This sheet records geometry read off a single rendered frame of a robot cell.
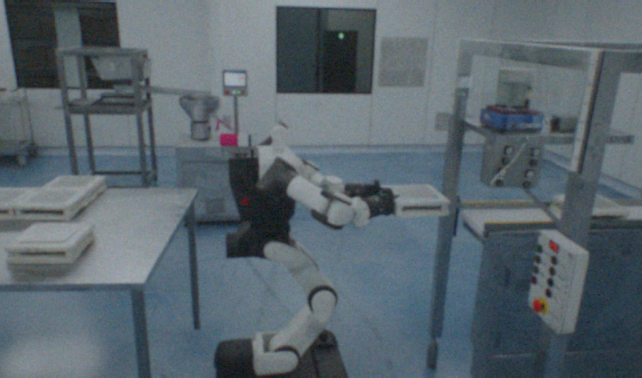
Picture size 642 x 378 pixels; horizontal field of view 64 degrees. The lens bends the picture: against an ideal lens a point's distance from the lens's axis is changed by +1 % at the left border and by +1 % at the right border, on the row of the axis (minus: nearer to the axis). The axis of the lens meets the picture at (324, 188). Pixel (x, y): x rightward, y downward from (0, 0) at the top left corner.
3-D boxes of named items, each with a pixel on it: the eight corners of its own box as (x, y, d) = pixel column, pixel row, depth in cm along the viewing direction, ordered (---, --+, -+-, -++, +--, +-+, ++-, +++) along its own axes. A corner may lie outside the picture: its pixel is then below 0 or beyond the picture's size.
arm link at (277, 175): (279, 197, 188) (253, 180, 194) (288, 205, 196) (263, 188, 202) (298, 172, 189) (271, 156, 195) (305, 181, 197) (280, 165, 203)
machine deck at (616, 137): (495, 144, 211) (496, 135, 210) (460, 127, 247) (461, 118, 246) (633, 144, 220) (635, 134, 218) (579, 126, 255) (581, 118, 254)
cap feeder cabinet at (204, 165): (178, 229, 460) (173, 147, 437) (185, 207, 514) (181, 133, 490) (249, 226, 469) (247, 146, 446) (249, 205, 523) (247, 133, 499)
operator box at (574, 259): (557, 334, 150) (572, 253, 142) (527, 304, 166) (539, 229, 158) (576, 333, 151) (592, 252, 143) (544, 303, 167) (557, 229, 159)
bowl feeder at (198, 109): (178, 142, 452) (176, 100, 440) (183, 134, 486) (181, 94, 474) (234, 142, 459) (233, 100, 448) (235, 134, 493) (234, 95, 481)
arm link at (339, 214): (365, 207, 200) (355, 209, 182) (353, 229, 202) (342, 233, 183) (342, 194, 203) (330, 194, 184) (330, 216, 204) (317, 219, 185)
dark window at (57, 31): (17, 88, 666) (3, -3, 632) (17, 88, 667) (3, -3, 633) (124, 89, 685) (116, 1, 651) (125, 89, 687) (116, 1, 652)
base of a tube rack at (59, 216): (14, 220, 238) (14, 215, 238) (40, 202, 262) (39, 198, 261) (69, 220, 240) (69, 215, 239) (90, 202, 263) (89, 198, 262)
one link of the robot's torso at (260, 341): (253, 379, 238) (253, 355, 234) (252, 352, 257) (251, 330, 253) (297, 375, 242) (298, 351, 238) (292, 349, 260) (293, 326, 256)
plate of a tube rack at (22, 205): (13, 210, 237) (12, 205, 236) (38, 193, 260) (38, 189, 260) (68, 210, 238) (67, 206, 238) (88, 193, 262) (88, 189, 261)
